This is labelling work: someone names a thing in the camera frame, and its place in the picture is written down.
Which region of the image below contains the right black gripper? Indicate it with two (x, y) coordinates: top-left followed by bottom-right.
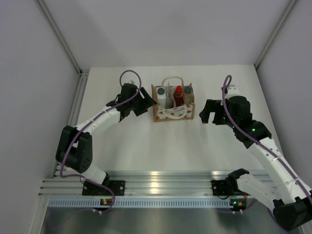
(199, 99), (238, 130)

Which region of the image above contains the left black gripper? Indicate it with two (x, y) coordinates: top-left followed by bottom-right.
(129, 87), (157, 116)

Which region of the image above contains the white bottle grey cap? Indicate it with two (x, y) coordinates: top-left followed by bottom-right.
(156, 86), (166, 108)

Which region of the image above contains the burlap watermelon canvas bag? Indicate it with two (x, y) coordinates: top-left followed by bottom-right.
(151, 76), (195, 122)

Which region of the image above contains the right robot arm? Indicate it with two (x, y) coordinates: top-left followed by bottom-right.
(199, 96), (312, 231)

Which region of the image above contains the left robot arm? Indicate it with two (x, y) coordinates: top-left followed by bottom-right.
(56, 83), (156, 195)

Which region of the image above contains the beige bottle grey cap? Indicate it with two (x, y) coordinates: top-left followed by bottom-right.
(183, 85), (194, 105)

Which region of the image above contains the red bottle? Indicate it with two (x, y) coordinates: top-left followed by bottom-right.
(174, 85), (183, 107)

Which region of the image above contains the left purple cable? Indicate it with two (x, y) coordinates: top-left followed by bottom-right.
(59, 70), (143, 215)

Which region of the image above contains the purple cable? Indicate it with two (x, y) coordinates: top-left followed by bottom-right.
(59, 70), (143, 215)
(220, 75), (312, 232)

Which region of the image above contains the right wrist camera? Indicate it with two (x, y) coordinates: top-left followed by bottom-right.
(225, 85), (240, 99)

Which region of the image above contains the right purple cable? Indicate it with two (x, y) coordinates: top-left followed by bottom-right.
(220, 75), (312, 232)

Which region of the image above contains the left aluminium frame post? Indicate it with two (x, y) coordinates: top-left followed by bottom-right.
(36, 0), (82, 74)

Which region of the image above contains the aluminium frame post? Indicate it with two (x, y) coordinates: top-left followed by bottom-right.
(254, 0), (298, 70)
(36, 0), (82, 74)

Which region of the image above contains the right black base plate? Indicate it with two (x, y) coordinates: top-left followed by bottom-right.
(211, 180), (234, 196)

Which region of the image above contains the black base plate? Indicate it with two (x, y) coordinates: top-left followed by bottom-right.
(211, 180), (234, 196)
(82, 180), (125, 196)

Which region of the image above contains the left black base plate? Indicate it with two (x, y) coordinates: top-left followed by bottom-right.
(82, 180), (125, 196)

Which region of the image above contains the aluminium mounting rail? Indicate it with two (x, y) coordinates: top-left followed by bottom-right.
(39, 170), (281, 197)

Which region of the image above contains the white slotted cable duct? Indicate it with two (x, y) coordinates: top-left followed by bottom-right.
(48, 198), (247, 209)

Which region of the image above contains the right aluminium frame post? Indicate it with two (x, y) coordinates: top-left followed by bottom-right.
(254, 0), (298, 70)

